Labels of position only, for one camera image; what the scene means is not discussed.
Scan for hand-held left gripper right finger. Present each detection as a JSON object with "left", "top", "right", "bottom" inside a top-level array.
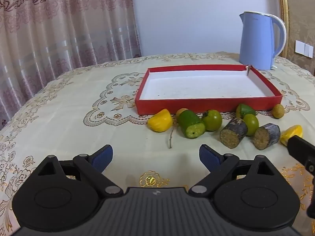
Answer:
[{"left": 188, "top": 144, "right": 278, "bottom": 198}]

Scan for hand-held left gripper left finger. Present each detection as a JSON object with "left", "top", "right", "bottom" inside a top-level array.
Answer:
[{"left": 37, "top": 145, "right": 124, "bottom": 198}]

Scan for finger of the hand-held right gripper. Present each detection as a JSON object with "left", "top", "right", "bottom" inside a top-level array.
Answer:
[{"left": 287, "top": 135, "right": 315, "bottom": 175}]

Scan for yellow fruit wedge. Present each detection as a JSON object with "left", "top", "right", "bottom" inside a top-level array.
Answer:
[
  {"left": 147, "top": 109, "right": 173, "bottom": 133},
  {"left": 280, "top": 125, "right": 303, "bottom": 147}
]

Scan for dark sugarcane piece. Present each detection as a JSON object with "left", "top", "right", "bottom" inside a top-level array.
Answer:
[
  {"left": 251, "top": 123, "right": 281, "bottom": 150},
  {"left": 220, "top": 118, "right": 248, "bottom": 149}
]

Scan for green tomato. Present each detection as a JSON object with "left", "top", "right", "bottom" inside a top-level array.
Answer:
[{"left": 202, "top": 110, "right": 223, "bottom": 132}]

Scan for large green cucumber piece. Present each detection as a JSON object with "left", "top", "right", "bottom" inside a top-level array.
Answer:
[{"left": 178, "top": 110, "right": 206, "bottom": 139}]

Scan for small yellow-green fruit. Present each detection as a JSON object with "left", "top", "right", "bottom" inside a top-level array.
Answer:
[{"left": 272, "top": 104, "right": 285, "bottom": 119}]

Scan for round green fruit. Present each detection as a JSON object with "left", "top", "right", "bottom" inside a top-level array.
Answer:
[{"left": 242, "top": 114, "right": 259, "bottom": 136}]

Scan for small green cucumber piece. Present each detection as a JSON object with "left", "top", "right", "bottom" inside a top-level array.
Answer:
[{"left": 235, "top": 103, "right": 257, "bottom": 119}]

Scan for red shallow box tray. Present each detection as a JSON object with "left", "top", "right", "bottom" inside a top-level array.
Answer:
[{"left": 134, "top": 64, "right": 283, "bottom": 116}]

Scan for cream embroidered tablecloth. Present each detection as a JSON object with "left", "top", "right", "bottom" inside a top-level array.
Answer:
[{"left": 0, "top": 52, "right": 315, "bottom": 236}]

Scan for thin brown twig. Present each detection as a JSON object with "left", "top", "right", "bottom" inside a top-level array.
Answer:
[{"left": 168, "top": 125, "right": 178, "bottom": 149}]

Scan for blue electric kettle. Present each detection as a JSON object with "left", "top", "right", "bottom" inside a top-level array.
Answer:
[{"left": 239, "top": 11, "right": 287, "bottom": 71}]

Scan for pink floral curtain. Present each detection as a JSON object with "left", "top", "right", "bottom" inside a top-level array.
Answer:
[{"left": 0, "top": 0, "right": 142, "bottom": 131}]

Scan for white wall switch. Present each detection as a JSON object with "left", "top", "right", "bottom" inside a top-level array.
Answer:
[{"left": 295, "top": 40, "right": 313, "bottom": 58}]

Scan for gold frame moulding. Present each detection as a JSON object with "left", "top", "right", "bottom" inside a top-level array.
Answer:
[{"left": 277, "top": 0, "right": 290, "bottom": 59}]

